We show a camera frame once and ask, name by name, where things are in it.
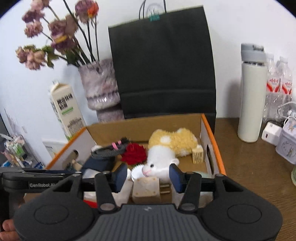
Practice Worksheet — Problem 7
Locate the black cable bundle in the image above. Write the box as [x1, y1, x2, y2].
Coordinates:
[90, 136, 132, 161]

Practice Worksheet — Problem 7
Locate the white wall plug adapter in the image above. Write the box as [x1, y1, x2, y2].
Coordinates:
[132, 177, 171, 204]

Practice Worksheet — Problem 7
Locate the person left hand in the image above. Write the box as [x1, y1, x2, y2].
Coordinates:
[1, 219, 20, 241]

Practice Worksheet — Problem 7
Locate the dark blue pouch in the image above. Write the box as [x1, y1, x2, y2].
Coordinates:
[80, 157, 115, 173]

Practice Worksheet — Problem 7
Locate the white power bank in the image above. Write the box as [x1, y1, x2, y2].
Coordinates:
[82, 169, 135, 209]

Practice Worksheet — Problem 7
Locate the white cardboard box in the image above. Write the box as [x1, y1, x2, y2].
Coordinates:
[42, 138, 68, 159]

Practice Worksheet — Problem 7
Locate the small wooden stamp block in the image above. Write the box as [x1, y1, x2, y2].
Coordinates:
[192, 148, 204, 164]

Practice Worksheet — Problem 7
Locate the red fabric flower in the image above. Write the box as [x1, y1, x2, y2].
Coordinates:
[121, 143, 147, 166]

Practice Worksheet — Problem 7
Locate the yellow white plush toy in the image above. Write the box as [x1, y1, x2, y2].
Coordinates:
[142, 128, 201, 184]

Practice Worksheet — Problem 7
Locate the orange cardboard box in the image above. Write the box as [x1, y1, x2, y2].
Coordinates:
[45, 113, 227, 209]

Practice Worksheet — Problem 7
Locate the white green milk carton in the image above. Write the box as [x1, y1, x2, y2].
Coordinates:
[49, 81, 86, 141]

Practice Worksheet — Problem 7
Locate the white usb charger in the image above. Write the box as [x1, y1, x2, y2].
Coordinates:
[261, 122, 282, 146]

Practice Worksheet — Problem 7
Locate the white printed tin box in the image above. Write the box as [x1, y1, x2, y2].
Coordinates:
[275, 118, 296, 165]

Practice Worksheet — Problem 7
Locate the clear glass cup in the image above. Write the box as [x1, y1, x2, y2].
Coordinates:
[290, 165, 296, 186]

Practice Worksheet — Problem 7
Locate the purple ceramic vase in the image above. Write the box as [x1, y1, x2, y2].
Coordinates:
[78, 59, 125, 123]

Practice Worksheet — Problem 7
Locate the clear water bottle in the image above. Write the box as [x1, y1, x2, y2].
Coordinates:
[277, 56, 293, 122]
[263, 53, 280, 122]

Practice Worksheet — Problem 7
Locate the black paper bag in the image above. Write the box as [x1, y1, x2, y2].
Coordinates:
[108, 6, 217, 128]

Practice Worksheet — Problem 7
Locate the dried pink flower bouquet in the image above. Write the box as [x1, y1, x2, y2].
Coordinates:
[15, 1, 99, 70]

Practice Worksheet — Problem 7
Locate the white thermos bottle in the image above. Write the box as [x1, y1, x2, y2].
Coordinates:
[237, 43, 267, 143]

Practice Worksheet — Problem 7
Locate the teal binder clip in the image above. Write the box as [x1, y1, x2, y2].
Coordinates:
[149, 14, 160, 22]

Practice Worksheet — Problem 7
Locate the cluttered wire rack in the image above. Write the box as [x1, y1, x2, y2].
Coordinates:
[1, 133, 44, 169]

